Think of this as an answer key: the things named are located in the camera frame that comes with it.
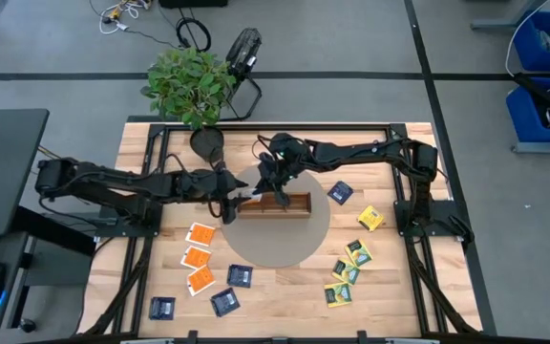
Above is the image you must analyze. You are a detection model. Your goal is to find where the black aluminium table frame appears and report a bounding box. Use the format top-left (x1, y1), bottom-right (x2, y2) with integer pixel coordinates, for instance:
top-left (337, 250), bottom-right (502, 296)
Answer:
top-left (77, 122), bottom-right (484, 335)

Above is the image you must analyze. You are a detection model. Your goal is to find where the black box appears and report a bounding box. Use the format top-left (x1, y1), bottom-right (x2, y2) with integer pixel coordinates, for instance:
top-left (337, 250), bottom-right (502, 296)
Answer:
top-left (159, 0), bottom-right (229, 10)

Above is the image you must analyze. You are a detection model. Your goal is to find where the round grey mat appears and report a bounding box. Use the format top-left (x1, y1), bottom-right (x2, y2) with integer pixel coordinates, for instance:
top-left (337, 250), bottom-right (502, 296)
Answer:
top-left (219, 161), bottom-right (332, 269)

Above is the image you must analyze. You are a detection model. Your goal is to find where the green potted plant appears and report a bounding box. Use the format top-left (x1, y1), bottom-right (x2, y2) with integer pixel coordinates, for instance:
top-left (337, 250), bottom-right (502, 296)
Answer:
top-left (139, 46), bottom-right (237, 163)

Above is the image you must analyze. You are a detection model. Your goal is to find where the white yellow cable bundle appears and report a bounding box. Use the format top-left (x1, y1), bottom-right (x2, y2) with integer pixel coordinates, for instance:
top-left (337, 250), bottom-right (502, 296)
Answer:
top-left (88, 0), bottom-right (152, 35)

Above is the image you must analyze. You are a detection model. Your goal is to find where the black desk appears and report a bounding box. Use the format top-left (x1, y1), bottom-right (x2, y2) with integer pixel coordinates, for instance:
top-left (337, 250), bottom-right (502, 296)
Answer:
top-left (0, 108), bottom-right (97, 344)

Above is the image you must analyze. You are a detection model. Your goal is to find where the wooden organizer box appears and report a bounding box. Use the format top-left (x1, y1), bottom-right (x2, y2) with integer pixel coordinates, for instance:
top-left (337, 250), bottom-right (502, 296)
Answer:
top-left (236, 191), bottom-right (313, 220)

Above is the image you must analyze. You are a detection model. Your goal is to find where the black bar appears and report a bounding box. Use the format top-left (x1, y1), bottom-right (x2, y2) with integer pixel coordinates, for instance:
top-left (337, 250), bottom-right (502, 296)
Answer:
top-left (513, 72), bottom-right (550, 126)

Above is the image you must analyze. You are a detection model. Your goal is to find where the dark blue tea packet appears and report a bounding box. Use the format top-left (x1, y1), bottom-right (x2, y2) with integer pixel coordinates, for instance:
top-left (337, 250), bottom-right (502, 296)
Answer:
top-left (209, 287), bottom-right (242, 318)
top-left (226, 263), bottom-right (255, 290)
top-left (327, 180), bottom-right (355, 206)
top-left (148, 295), bottom-right (177, 321)

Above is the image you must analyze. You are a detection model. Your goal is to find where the coiled black cable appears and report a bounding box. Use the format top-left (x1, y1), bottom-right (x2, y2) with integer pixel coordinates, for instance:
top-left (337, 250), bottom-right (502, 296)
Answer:
top-left (175, 17), bottom-right (212, 53)

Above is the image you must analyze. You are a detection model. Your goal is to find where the black floor fan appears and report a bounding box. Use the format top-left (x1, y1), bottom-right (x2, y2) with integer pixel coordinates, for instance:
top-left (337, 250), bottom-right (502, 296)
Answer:
top-left (220, 27), bottom-right (264, 122)

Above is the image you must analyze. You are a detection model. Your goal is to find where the grey stand leg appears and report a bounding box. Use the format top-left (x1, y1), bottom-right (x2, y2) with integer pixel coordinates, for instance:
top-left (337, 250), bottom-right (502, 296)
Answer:
top-left (470, 0), bottom-right (550, 31)

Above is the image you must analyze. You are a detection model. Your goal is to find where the blue storage bin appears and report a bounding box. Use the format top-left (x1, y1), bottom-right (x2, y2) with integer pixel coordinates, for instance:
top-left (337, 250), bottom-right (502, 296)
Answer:
top-left (513, 10), bottom-right (550, 73)
top-left (505, 75), bottom-right (550, 144)

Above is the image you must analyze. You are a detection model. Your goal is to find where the yellow tea packet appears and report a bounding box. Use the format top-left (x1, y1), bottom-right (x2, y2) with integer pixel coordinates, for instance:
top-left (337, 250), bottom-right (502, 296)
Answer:
top-left (323, 281), bottom-right (353, 309)
top-left (344, 238), bottom-right (374, 268)
top-left (330, 257), bottom-right (362, 287)
top-left (356, 204), bottom-right (386, 233)

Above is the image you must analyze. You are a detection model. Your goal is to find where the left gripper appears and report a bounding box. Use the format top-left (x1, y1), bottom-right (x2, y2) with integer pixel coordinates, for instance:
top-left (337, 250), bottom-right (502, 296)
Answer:
top-left (197, 167), bottom-right (250, 226)

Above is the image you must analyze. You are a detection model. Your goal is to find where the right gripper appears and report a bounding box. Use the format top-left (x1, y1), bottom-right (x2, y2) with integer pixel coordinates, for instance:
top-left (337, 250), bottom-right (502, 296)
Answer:
top-left (254, 155), bottom-right (298, 207)

